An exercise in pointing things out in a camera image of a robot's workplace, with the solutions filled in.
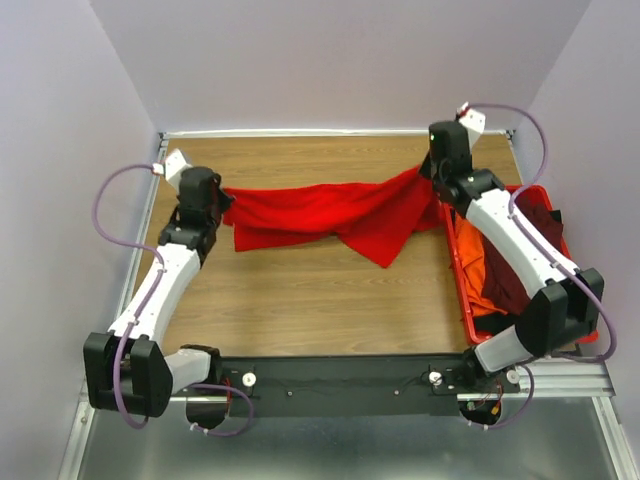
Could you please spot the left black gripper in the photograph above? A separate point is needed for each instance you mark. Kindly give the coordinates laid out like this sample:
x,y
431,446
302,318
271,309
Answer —
x,y
225,199

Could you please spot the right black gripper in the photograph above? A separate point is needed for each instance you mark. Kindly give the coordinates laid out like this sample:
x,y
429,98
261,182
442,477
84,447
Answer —
x,y
425,169

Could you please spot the red t shirt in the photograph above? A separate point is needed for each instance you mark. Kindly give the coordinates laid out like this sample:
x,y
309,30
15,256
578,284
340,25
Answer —
x,y
373,219

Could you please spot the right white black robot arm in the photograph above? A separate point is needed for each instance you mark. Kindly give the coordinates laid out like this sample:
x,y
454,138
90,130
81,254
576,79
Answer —
x,y
563,299

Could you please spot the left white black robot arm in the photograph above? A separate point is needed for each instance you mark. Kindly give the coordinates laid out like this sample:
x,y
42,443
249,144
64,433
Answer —
x,y
125,369

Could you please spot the orange t shirt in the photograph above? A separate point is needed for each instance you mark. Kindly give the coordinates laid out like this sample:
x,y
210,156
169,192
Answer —
x,y
472,259

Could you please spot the maroon t shirt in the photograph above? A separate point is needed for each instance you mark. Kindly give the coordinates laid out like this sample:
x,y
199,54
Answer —
x,y
502,286

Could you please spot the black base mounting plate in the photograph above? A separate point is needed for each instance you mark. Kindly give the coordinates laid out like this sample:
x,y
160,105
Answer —
x,y
362,385

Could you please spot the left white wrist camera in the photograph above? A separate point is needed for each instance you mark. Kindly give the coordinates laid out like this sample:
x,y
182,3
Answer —
x,y
172,167

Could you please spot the aluminium frame rail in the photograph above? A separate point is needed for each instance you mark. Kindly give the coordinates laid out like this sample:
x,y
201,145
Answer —
x,y
81,427

